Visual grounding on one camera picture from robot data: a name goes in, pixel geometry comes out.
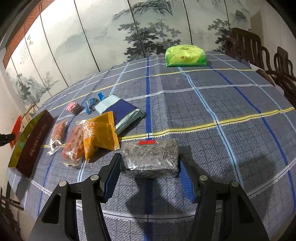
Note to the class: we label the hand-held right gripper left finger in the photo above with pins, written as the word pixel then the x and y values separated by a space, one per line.
pixel 112 179

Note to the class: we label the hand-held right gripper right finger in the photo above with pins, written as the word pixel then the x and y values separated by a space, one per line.
pixel 186 183

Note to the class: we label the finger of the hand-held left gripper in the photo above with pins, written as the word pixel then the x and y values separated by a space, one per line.
pixel 5 138

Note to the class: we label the gold-lined tin box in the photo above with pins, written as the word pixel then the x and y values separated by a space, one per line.
pixel 34 143

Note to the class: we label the black sesame snack packet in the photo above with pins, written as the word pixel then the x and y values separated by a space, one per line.
pixel 150 157

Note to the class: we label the orange snack packet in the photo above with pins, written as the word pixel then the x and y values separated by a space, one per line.
pixel 99 136

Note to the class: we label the large clear packet orange snacks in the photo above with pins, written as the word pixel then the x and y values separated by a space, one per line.
pixel 72 146

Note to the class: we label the small clear packet red snacks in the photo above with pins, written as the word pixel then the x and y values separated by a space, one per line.
pixel 59 132

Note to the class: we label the pink candy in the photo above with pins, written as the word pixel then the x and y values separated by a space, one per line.
pixel 74 107

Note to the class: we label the blue candy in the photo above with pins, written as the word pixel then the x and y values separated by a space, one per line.
pixel 93 102

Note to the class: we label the light wooden stand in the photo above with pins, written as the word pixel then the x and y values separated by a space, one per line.
pixel 31 111

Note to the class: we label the dark blue snack packet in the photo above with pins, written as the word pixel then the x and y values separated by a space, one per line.
pixel 122 113

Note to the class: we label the blue plaid tablecloth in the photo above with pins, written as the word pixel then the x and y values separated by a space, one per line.
pixel 208 104

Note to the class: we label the green tissue pack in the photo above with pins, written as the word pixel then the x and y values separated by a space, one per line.
pixel 185 56

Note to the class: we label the painted landscape folding screen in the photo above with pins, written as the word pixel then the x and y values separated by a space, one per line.
pixel 115 34

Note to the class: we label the dark wooden chair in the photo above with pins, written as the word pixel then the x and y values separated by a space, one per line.
pixel 283 69
pixel 247 46

